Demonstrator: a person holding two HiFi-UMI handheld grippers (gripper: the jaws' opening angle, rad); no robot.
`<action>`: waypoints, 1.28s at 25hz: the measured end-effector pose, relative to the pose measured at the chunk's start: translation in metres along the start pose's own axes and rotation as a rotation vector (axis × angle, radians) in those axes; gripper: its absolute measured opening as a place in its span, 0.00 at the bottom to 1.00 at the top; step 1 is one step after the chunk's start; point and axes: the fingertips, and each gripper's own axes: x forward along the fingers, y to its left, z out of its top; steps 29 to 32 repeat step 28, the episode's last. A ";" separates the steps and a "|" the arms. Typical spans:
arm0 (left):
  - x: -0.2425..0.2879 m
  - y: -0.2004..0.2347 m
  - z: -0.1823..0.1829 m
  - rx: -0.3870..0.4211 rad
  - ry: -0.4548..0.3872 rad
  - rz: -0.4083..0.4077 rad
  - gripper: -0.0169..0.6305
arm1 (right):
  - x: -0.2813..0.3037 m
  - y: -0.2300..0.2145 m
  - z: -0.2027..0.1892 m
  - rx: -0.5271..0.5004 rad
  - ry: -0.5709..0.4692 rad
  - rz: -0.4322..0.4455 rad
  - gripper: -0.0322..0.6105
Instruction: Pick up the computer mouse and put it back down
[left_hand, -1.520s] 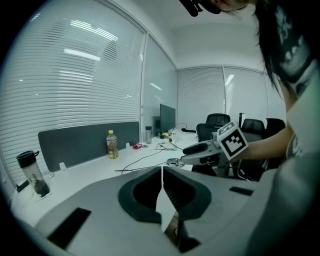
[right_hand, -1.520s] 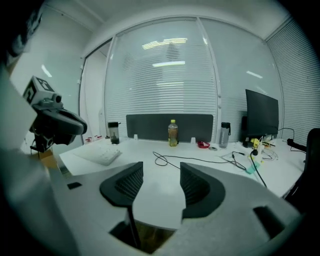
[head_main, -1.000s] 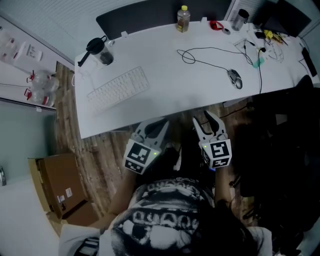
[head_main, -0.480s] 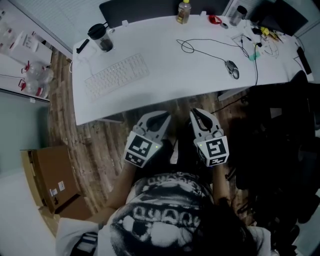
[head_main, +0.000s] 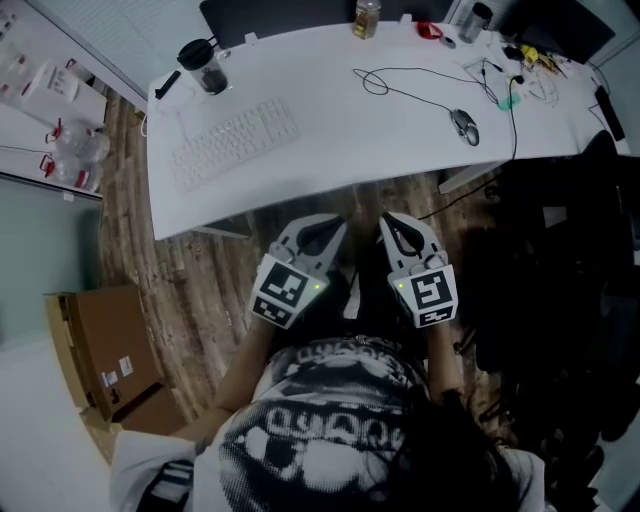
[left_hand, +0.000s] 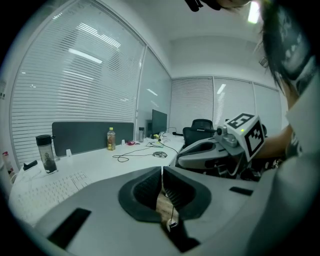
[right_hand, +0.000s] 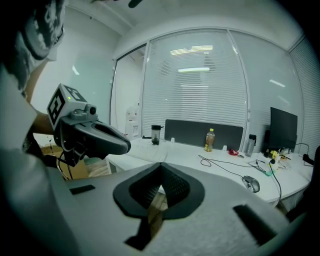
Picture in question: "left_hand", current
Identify black power cable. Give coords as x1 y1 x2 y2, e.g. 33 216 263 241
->
157 141 180 156

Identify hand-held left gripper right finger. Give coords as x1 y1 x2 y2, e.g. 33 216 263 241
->
162 166 263 256

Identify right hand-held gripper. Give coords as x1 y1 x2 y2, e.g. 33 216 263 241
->
176 112 266 177

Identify clear water jug red cap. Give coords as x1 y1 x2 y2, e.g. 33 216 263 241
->
2 151 13 176

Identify white keyboard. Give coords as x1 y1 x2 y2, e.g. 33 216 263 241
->
14 171 93 221

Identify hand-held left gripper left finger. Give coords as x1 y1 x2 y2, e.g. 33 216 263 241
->
34 166 166 256

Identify person's patterned white shirt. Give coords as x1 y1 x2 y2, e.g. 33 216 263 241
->
246 54 320 256

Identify black office chair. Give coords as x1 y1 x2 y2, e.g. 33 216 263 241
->
182 119 216 150

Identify black lidded shaker bottle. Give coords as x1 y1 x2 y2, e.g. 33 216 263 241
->
35 134 58 174

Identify small black remote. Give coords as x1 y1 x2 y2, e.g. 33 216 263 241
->
22 159 38 172

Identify ceiling light panel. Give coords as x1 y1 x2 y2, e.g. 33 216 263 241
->
247 1 261 25

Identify person's right forearm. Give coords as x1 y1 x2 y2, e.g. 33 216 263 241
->
254 124 293 160

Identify black head-worn camera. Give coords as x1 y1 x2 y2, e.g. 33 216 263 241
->
184 0 222 13

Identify black monitor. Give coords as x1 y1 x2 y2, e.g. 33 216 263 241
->
151 109 168 138

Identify yellow capped tea bottle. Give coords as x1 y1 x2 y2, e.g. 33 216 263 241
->
106 126 117 151

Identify white window blinds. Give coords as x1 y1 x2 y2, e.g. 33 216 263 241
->
11 0 146 166
171 77 283 136

